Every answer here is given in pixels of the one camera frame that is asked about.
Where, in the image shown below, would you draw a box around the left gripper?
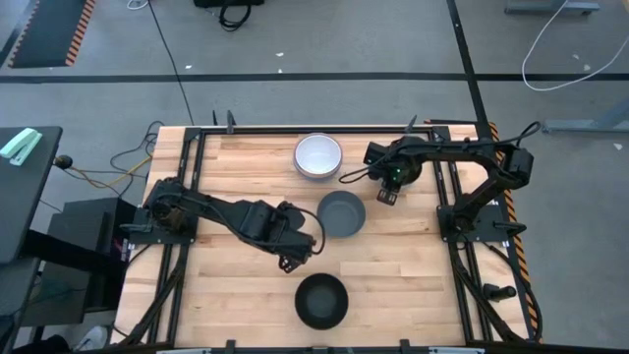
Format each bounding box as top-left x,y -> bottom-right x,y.
264,206 -> 316,274

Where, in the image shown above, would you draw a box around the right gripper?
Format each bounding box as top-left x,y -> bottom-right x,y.
364,136 -> 425,207

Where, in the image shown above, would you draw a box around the dark grey bowl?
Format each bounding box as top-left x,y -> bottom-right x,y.
315,190 -> 368,239

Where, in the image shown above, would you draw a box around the black bowl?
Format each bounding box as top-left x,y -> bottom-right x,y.
294,272 -> 350,330

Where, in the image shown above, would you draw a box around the light grey bowl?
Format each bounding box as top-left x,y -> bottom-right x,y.
293,132 -> 344,180

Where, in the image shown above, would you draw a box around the orange black hazard strip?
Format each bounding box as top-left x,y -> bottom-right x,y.
488,122 -> 543,341

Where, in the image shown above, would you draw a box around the black equipment box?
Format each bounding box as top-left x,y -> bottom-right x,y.
46,196 -> 139,257

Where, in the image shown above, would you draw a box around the grey metal table base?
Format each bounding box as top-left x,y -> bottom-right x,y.
502,0 -> 601,16
542,95 -> 629,135

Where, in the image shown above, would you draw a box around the dark grey cabinet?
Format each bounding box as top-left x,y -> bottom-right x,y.
22,260 -> 124,328

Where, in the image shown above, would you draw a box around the person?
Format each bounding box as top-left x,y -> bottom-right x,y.
13,324 -> 108,354

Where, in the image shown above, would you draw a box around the black side table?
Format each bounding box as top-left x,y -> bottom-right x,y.
0,126 -> 64,265

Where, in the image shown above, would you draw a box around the mint green stapler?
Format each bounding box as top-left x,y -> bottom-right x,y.
0,127 -> 43,166

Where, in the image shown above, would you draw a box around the black mat with orange edge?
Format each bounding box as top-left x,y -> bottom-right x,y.
8,0 -> 97,69

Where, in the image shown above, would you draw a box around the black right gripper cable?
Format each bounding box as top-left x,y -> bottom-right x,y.
338,166 -> 380,185

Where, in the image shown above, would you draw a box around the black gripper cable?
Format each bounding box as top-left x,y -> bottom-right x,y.
293,207 -> 327,258
338,166 -> 380,185

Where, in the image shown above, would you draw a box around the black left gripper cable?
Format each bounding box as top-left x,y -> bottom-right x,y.
293,207 -> 327,258

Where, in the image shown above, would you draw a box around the black aluminium table frame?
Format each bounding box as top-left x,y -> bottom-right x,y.
115,125 -> 542,348

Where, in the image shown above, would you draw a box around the black cable bundle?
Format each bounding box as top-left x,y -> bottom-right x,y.
449,243 -> 543,343
116,243 -> 191,346

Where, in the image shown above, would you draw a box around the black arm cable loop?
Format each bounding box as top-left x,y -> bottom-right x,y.
508,121 -> 543,147

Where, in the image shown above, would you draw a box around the black clamp handle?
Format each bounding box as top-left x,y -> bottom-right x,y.
483,283 -> 518,303

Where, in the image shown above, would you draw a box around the yellow floor cable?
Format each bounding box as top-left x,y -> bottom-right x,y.
111,155 -> 151,189

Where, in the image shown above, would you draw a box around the tangled black cables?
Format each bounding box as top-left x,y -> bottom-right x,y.
108,119 -> 165,199

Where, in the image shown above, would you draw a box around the long white floor cable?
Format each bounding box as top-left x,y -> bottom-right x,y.
521,0 -> 629,92

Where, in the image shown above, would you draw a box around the coiled black cable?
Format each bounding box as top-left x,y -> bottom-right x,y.
217,2 -> 253,32

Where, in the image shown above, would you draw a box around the long black floor cable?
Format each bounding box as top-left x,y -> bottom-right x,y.
145,0 -> 197,127

